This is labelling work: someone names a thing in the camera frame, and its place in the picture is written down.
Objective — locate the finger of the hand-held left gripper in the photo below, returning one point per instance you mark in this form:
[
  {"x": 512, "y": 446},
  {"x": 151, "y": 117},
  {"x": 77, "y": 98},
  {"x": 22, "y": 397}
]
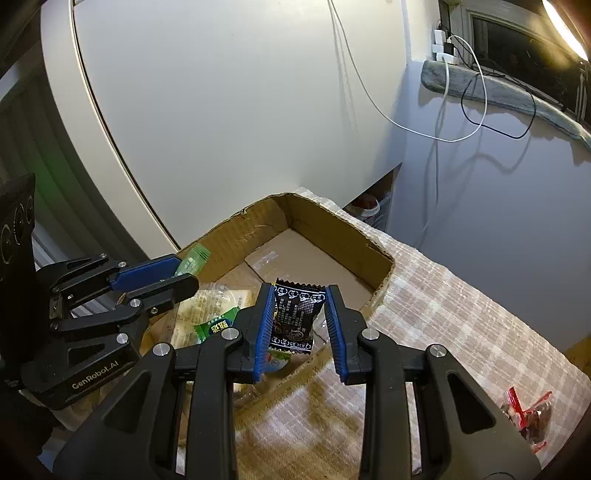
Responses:
[
  {"x": 180, "y": 286},
  {"x": 147, "y": 272}
]

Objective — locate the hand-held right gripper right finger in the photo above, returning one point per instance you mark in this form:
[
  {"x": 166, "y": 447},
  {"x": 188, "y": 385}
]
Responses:
[{"x": 333, "y": 341}]

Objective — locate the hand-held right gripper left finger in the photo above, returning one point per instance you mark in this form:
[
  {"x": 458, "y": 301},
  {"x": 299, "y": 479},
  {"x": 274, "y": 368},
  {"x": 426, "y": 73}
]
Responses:
[{"x": 261, "y": 341}]

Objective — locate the green candy packet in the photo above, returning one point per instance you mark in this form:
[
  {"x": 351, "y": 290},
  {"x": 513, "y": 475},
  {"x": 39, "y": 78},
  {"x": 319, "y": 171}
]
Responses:
[{"x": 194, "y": 261}]

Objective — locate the clear sandwich packet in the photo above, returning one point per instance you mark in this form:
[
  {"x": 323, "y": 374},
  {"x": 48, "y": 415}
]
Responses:
[{"x": 207, "y": 304}]

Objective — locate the black snack packet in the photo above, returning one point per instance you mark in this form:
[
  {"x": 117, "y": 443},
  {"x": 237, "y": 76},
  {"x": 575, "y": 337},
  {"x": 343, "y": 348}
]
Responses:
[{"x": 295, "y": 318}]

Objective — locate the cardboard box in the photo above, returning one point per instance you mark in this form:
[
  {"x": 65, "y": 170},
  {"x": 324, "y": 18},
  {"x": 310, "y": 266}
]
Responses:
[{"x": 314, "y": 249}]

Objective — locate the jar with red lid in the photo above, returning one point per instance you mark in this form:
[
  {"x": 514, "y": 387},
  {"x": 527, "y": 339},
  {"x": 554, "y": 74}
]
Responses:
[{"x": 371, "y": 210}]

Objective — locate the white cabinet with shelf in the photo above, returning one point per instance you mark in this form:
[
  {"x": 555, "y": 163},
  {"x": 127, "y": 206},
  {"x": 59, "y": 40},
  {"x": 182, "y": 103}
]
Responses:
[{"x": 231, "y": 115}]

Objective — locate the dark snack with red ends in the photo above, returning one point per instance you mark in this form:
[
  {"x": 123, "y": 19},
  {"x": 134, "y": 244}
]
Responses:
[{"x": 528, "y": 415}]

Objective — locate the grey windowsill mat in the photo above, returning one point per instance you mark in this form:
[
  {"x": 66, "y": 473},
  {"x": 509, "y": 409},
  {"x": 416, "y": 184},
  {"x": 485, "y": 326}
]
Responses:
[{"x": 508, "y": 94}]

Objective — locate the white charger plugs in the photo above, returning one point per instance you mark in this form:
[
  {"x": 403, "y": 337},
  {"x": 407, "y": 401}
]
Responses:
[{"x": 444, "y": 46}]

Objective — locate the window frame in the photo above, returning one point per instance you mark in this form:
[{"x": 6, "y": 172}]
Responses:
[{"x": 517, "y": 50}]

